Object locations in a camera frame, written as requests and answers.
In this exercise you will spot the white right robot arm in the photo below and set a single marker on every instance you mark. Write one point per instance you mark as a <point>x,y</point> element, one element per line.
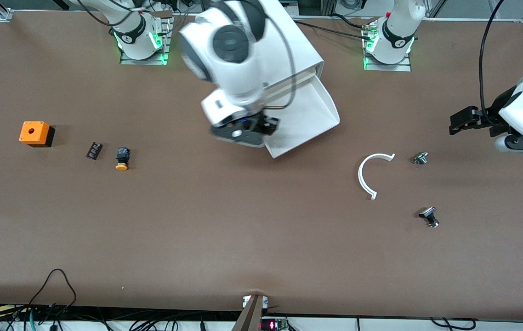
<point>234,59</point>

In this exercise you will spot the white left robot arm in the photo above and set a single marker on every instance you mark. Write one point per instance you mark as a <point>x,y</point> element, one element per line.
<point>399,32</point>

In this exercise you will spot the yellow mushroom push button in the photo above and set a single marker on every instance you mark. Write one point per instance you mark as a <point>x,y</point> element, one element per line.
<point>122,158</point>

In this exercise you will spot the small metal bolt lower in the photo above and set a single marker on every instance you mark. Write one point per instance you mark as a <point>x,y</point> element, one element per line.
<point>428,214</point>

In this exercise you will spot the white curved plastic arc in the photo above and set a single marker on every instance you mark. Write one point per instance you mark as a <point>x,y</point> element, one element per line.
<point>360,176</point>

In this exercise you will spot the small black terminal block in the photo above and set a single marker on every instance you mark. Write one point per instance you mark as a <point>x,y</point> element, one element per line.
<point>94,151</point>

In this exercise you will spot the device with red display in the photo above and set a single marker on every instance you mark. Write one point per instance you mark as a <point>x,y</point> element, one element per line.
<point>273,325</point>

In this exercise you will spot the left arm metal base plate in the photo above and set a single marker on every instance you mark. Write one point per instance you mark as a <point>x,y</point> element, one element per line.
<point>395,67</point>

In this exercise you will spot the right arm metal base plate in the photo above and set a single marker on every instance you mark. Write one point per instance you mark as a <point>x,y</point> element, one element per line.
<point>144,61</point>

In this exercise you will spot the brown camera mount bracket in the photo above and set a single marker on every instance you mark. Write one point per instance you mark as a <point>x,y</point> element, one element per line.
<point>250,317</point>

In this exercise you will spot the orange button enclosure box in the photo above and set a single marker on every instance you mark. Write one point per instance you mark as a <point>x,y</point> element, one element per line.
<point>34,132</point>

